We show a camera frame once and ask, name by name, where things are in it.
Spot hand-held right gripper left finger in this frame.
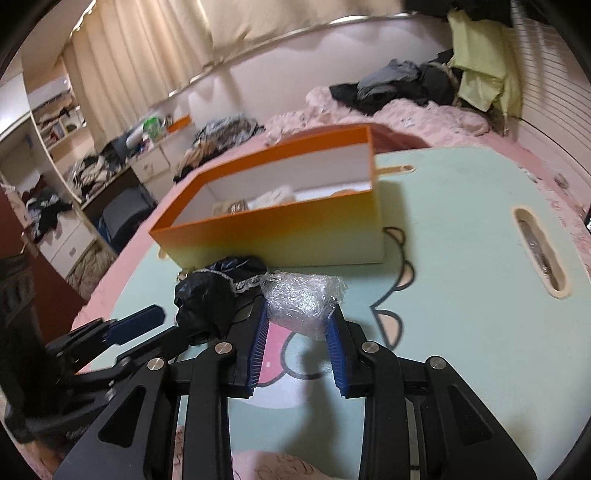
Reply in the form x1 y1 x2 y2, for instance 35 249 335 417
53 295 271 480

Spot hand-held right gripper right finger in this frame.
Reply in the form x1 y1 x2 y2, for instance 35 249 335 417
323 305 539 480

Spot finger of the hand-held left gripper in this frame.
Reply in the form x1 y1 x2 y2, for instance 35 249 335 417
71 323 197 400
45 305 166 367

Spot clear bubble wrap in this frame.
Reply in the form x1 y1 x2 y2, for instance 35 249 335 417
260 272 348 341

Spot black lace cloth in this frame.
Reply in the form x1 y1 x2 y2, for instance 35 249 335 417
174 256 269 344

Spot orange cardboard box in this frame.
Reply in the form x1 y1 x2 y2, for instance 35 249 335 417
148 124 386 271

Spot white cartoon figure keychain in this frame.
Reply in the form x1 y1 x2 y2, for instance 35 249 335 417
212 198 250 216

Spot white fluffy pompom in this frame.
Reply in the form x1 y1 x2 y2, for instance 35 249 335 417
252 185 297 209

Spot mint green lap table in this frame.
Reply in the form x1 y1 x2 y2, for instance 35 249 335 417
76 145 591 480

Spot clothes pile on counter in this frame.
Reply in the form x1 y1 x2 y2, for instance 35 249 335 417
62 152 134 204

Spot white desk with drawer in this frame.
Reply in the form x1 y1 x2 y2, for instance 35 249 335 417
131 138 185 195

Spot white and green bottle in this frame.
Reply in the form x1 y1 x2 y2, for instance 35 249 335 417
127 117 162 151

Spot patterned clothes pile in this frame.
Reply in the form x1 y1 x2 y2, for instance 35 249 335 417
173 115 264 183

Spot white bookshelf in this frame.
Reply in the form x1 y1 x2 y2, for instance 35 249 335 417
28 88 88 153

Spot maroon cushion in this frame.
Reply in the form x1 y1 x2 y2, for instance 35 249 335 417
369 124 431 151

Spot pile of dark clothes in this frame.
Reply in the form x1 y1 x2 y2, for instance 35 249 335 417
330 48 462 116

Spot cream curtains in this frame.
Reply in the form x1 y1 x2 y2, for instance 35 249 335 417
65 0 407 139

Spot light green cloth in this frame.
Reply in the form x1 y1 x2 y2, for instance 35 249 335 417
445 9 522 123

